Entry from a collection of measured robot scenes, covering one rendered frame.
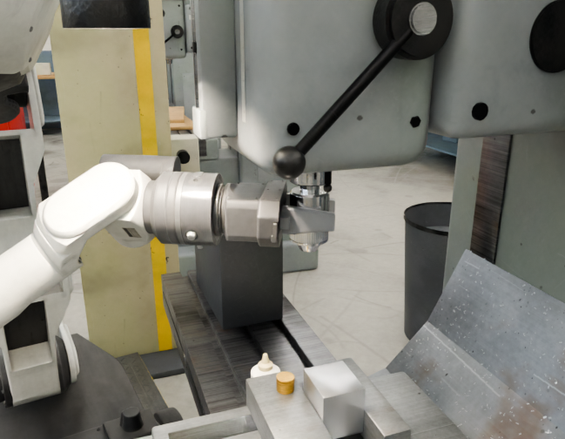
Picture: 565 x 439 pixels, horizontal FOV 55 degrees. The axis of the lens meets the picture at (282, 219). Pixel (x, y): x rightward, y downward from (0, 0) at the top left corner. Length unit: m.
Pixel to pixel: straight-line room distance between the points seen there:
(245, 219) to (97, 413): 0.95
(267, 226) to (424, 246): 1.98
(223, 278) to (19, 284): 0.41
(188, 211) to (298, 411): 0.26
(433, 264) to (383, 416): 1.93
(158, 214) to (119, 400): 0.93
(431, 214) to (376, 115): 2.37
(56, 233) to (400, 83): 0.40
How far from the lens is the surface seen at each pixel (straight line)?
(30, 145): 1.13
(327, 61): 0.52
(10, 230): 1.16
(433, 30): 0.53
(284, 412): 0.66
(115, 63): 2.30
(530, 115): 0.63
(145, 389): 1.82
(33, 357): 1.38
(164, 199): 0.63
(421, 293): 2.66
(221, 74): 0.57
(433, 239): 2.51
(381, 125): 0.55
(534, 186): 0.88
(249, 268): 0.99
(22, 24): 0.80
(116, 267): 2.48
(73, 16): 0.49
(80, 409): 1.50
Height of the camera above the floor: 1.44
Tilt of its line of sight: 19 degrees down
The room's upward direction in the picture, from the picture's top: straight up
